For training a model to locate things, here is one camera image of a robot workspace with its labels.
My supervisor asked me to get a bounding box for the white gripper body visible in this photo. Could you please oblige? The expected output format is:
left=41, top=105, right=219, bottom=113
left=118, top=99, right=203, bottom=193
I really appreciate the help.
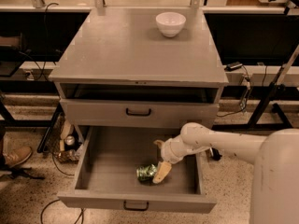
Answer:
left=161, top=135, right=194, bottom=164

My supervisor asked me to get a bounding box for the crushed green soda can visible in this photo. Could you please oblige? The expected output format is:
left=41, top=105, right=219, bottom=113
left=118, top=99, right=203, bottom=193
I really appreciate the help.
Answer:
left=136, top=164, right=157, bottom=182

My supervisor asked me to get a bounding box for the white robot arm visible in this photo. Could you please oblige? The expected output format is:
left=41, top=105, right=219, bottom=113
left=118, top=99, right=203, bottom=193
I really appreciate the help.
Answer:
left=153, top=122, right=299, bottom=224

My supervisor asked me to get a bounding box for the open grey middle drawer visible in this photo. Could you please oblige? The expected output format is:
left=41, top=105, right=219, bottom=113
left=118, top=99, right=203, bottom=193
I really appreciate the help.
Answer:
left=58, top=127, right=217, bottom=214

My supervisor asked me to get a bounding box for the grey drawer cabinet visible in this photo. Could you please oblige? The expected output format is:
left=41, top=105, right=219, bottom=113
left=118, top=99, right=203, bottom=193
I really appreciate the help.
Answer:
left=50, top=7, right=228, bottom=140

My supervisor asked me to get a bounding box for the closed grey top drawer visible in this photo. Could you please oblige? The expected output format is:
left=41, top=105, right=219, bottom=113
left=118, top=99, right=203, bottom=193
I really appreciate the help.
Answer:
left=60, top=99, right=219, bottom=129

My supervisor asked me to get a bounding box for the small black device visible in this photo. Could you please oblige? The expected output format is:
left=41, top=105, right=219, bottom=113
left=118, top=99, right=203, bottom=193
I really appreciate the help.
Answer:
left=225, top=62, right=243, bottom=72

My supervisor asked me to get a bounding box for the clutter pile beside cabinet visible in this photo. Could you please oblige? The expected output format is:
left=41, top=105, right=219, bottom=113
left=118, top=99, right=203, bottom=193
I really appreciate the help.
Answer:
left=49, top=117, right=82, bottom=163

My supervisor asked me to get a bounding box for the white ceramic bowl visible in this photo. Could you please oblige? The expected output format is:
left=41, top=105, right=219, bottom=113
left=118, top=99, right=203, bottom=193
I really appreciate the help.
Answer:
left=156, top=12, right=186, bottom=37

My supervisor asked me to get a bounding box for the long background workbench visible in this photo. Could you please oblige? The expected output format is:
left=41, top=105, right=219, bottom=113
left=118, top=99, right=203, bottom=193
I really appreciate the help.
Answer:
left=0, top=0, right=299, bottom=79

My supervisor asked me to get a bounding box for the tan work boot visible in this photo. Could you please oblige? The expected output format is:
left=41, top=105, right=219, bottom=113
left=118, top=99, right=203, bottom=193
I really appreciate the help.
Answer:
left=3, top=147, right=32, bottom=168

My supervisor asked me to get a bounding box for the black top drawer handle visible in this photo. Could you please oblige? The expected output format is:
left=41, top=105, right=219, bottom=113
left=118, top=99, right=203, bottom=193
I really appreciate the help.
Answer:
left=125, top=108, right=151, bottom=117

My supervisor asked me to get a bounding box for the black drawer handle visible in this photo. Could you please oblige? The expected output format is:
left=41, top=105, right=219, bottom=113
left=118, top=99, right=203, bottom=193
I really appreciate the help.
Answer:
left=125, top=108, right=151, bottom=117
left=123, top=201, right=150, bottom=212

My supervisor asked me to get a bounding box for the black middle drawer handle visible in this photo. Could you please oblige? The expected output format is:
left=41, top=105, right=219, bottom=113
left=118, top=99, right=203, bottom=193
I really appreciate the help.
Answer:
left=123, top=201, right=150, bottom=212

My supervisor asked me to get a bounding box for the black floor cable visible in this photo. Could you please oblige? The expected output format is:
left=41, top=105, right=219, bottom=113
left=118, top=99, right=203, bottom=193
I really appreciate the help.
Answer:
left=39, top=198, right=86, bottom=224

